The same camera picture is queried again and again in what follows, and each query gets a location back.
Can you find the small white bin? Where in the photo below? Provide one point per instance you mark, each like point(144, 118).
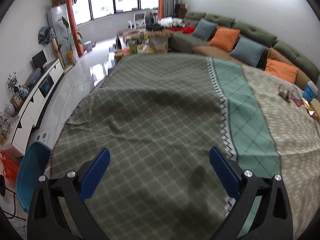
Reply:
point(88, 47)

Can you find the white jar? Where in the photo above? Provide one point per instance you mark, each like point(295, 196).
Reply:
point(9, 110)

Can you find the small potted plant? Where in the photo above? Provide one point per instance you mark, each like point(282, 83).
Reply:
point(12, 82)

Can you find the dark patterned bag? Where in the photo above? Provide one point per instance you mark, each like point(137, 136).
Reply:
point(46, 35)

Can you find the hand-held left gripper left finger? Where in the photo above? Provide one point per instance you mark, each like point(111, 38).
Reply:
point(96, 172)

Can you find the pink packet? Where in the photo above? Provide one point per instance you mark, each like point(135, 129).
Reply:
point(297, 102)

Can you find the large leafy potted plant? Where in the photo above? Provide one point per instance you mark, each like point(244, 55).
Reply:
point(70, 40)

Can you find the green sofa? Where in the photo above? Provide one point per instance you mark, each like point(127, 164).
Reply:
point(257, 32)

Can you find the patterned green tablecloth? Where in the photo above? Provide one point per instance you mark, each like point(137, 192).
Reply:
point(155, 110)

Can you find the blue and white vase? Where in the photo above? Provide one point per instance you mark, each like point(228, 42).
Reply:
point(23, 92)

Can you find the blue cushion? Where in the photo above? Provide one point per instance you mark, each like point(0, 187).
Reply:
point(205, 30)
point(247, 52)

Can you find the black bag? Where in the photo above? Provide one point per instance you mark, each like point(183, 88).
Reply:
point(153, 27)

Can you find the large window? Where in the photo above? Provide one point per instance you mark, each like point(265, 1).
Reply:
point(105, 2)

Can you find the small dark wrapper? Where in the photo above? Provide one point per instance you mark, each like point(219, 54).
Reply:
point(285, 93)

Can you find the orange cushion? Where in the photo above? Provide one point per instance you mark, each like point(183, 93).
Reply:
point(225, 39)
point(281, 71)

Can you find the blue plastic bin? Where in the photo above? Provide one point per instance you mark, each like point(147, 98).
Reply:
point(32, 175)

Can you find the gold foil wrapper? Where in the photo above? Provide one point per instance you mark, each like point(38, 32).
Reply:
point(312, 110)

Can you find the white tv cabinet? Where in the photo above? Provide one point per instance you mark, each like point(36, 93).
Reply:
point(30, 105)

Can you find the small black monitor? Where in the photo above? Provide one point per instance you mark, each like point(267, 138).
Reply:
point(39, 58)

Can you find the brown paper bag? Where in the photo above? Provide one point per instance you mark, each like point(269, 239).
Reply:
point(161, 45)

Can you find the orange plastic bag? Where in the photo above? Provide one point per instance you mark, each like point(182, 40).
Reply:
point(8, 166)

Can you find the round coffee table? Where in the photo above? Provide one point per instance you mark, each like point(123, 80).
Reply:
point(132, 33)

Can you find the clear plastic container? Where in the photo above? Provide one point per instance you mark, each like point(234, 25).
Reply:
point(5, 126)

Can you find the white tall appliance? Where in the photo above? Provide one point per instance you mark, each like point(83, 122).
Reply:
point(58, 22)

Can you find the blue and white bottle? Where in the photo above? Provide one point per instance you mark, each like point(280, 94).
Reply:
point(310, 92)

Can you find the picture frame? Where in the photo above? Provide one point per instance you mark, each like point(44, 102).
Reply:
point(17, 100)

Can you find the wooden frame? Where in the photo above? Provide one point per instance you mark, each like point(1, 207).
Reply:
point(58, 53)

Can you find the red cloth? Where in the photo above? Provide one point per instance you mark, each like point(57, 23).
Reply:
point(185, 30)

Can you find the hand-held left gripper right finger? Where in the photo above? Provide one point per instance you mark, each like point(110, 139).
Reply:
point(222, 172)

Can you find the brown wooden cabinet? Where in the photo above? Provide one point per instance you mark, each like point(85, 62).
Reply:
point(181, 10)

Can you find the white office chair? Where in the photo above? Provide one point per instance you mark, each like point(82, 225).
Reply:
point(137, 20)

